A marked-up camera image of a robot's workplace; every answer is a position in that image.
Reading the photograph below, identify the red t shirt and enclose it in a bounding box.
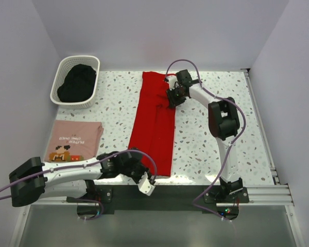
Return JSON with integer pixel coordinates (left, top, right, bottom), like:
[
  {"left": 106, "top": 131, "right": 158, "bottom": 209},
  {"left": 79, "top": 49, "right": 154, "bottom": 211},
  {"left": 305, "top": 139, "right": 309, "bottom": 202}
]
[{"left": 128, "top": 72, "right": 176, "bottom": 177}]

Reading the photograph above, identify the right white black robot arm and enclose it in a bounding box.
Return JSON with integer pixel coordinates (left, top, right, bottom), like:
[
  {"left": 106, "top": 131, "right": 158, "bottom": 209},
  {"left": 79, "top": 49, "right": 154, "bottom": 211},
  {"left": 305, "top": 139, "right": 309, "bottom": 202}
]
[{"left": 164, "top": 69, "right": 243, "bottom": 202}]

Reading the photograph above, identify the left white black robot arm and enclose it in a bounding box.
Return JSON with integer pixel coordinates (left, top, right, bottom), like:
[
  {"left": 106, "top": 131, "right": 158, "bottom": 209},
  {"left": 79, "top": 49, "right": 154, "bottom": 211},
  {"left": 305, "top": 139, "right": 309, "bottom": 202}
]
[{"left": 9, "top": 149, "right": 155, "bottom": 207}]

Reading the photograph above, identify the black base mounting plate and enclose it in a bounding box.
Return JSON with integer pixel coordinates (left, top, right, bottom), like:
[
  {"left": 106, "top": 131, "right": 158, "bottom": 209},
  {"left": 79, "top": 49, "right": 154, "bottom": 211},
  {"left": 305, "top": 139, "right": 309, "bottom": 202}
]
[{"left": 66, "top": 185, "right": 250, "bottom": 219}]

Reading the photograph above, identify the folded pink t shirt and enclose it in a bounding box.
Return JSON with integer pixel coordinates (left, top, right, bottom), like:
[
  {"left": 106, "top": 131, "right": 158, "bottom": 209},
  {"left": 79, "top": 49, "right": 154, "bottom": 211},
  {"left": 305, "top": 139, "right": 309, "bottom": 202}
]
[{"left": 44, "top": 120, "right": 104, "bottom": 163}]

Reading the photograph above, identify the black garment in basket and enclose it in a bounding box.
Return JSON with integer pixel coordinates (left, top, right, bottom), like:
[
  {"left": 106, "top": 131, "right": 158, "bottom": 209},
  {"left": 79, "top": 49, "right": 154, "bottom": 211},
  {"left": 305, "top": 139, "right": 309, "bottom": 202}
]
[{"left": 57, "top": 64, "right": 97, "bottom": 103}]

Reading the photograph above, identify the white plastic laundry basket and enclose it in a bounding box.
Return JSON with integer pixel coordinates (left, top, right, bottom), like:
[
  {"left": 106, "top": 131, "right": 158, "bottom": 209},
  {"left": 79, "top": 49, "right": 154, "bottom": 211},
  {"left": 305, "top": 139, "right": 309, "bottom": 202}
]
[{"left": 50, "top": 55, "right": 100, "bottom": 110}]

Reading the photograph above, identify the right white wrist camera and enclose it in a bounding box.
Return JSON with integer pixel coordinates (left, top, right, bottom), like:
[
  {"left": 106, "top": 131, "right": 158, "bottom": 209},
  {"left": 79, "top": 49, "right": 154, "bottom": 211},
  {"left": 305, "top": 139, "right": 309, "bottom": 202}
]
[{"left": 164, "top": 75, "right": 179, "bottom": 90}]

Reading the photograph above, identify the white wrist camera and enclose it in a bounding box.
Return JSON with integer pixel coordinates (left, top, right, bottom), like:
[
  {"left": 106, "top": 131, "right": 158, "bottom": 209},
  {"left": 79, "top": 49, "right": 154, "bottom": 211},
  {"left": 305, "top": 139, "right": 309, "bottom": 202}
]
[
  {"left": 164, "top": 75, "right": 179, "bottom": 90},
  {"left": 137, "top": 172, "right": 155, "bottom": 196}
]

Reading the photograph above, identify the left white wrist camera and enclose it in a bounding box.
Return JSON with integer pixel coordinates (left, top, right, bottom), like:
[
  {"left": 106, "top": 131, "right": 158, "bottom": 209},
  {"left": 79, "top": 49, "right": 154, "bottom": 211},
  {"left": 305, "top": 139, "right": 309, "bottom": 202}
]
[{"left": 137, "top": 172, "right": 155, "bottom": 196}]

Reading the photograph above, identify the aluminium right side rail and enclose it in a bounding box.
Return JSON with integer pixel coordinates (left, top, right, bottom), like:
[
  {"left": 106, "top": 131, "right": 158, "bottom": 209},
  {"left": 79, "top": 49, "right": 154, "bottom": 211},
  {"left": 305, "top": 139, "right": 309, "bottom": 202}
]
[{"left": 241, "top": 68, "right": 281, "bottom": 185}]

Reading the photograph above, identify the aluminium rail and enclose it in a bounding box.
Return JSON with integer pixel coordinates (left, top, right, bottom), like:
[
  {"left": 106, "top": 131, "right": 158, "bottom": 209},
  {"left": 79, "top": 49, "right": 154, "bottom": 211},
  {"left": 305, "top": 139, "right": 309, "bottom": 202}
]
[
  {"left": 32, "top": 185, "right": 294, "bottom": 206},
  {"left": 241, "top": 68, "right": 281, "bottom": 185}
]

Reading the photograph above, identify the aluminium front rail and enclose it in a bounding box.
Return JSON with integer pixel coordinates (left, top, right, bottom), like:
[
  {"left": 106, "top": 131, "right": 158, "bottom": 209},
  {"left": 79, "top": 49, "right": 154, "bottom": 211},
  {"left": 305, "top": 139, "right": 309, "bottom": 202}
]
[{"left": 32, "top": 185, "right": 294, "bottom": 206}]

